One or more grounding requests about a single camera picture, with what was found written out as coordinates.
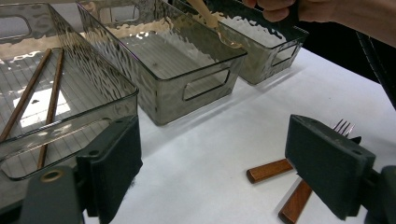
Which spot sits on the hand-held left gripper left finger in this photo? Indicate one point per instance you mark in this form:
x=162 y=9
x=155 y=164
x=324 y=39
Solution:
x=112 y=168

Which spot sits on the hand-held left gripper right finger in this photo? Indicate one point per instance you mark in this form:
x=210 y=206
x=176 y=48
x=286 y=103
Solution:
x=327 y=165

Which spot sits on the smoky clear plastic bin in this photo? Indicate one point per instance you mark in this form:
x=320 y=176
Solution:
x=264 y=37
x=174 y=56
x=87 y=71

